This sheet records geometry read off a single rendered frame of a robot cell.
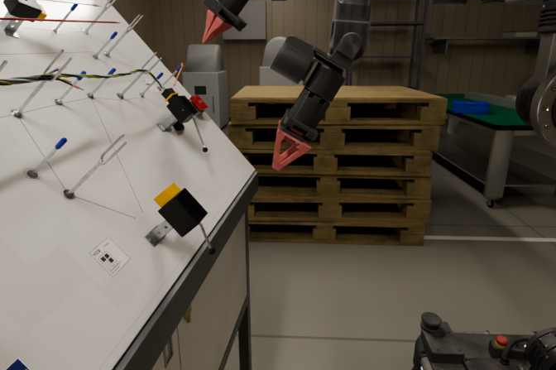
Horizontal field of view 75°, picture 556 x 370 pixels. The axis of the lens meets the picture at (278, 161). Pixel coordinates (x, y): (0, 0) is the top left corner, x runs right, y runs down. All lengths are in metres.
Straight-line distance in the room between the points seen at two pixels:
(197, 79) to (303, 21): 2.20
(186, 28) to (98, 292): 6.78
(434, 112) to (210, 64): 4.28
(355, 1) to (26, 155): 0.56
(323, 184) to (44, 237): 2.02
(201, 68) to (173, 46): 1.30
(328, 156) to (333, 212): 0.39
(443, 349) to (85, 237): 1.22
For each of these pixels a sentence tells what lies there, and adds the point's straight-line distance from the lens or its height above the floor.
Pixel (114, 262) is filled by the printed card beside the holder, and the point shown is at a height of 0.94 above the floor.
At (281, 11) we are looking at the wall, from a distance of 6.98.
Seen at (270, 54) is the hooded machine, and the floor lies 1.24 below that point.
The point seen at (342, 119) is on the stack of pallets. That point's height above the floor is 0.86.
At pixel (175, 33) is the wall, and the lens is 7.28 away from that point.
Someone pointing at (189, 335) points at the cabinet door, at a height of 0.66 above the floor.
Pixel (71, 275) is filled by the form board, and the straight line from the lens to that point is 0.58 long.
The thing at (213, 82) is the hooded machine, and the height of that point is 0.82.
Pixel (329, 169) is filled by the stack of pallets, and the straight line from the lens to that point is 2.38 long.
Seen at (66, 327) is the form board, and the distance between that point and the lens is 0.55.
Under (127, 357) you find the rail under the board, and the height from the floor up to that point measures 0.86.
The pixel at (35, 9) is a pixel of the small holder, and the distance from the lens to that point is 0.87.
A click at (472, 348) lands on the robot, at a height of 0.24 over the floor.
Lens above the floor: 1.24
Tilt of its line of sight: 16 degrees down
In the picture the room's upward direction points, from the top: straight up
